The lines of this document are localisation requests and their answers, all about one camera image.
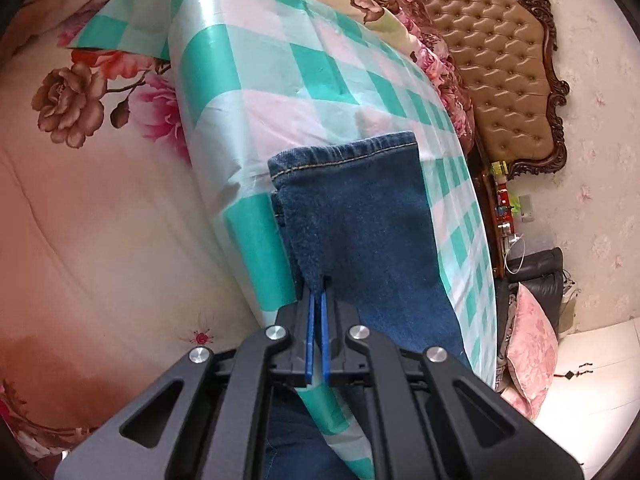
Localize blue denim pants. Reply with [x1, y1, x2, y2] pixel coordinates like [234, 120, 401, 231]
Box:
[267, 131, 473, 372]

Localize cream floral bedsheet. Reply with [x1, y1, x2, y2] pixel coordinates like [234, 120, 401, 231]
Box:
[0, 0, 311, 463]

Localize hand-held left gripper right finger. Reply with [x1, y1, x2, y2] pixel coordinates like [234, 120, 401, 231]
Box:
[320, 287, 583, 480]

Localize white charger cable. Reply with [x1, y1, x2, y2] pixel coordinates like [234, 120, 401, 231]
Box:
[504, 234, 527, 276]

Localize red small box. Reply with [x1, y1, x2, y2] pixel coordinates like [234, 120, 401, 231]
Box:
[495, 184, 517, 223]

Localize large pink pillow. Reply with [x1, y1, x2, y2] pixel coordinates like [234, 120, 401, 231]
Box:
[505, 282, 559, 422]

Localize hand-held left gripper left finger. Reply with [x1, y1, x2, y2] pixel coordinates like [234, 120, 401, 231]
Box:
[54, 287, 317, 480]

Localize red tassel ornament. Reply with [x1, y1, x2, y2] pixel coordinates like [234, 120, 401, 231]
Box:
[551, 362, 594, 382]

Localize black leather armchair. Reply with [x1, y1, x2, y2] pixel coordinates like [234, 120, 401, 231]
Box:
[500, 246, 567, 311]

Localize brown tufted leather headboard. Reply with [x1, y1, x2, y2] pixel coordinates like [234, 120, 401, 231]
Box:
[385, 0, 571, 181]

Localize teal white checkered tablecloth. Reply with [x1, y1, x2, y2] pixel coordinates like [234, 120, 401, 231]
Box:
[65, 0, 498, 480]

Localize dark wooden nightstand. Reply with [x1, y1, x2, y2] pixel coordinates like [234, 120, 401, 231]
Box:
[479, 160, 521, 281]

